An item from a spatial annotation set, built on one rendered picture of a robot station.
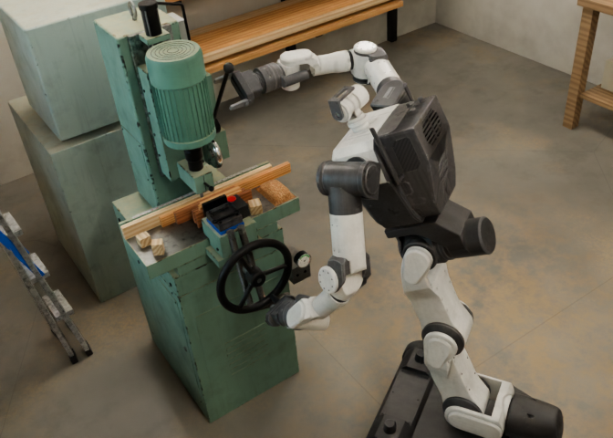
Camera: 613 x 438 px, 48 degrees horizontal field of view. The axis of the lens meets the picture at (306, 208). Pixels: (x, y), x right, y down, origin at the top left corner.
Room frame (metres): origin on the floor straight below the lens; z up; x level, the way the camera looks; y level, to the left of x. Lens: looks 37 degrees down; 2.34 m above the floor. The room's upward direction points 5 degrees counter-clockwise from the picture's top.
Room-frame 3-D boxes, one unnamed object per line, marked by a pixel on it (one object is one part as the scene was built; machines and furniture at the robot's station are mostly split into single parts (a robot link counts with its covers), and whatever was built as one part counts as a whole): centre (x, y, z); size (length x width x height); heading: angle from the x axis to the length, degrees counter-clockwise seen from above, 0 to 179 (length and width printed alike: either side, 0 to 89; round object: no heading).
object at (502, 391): (1.52, -0.55, 0.28); 0.21 x 0.20 x 0.13; 61
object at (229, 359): (2.10, 0.43, 0.35); 0.58 x 0.45 x 0.71; 31
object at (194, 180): (2.01, 0.37, 1.03); 0.14 x 0.07 x 0.09; 31
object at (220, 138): (2.24, 0.33, 1.02); 0.09 x 0.07 x 0.12; 121
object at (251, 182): (2.05, 0.28, 0.92); 0.54 x 0.02 x 0.04; 121
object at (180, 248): (1.91, 0.31, 0.87); 0.61 x 0.30 x 0.06; 121
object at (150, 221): (2.01, 0.38, 0.92); 0.60 x 0.02 x 0.05; 121
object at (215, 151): (2.17, 0.33, 1.02); 0.12 x 0.03 x 0.12; 31
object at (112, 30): (2.24, 0.52, 1.16); 0.22 x 0.22 x 0.72; 31
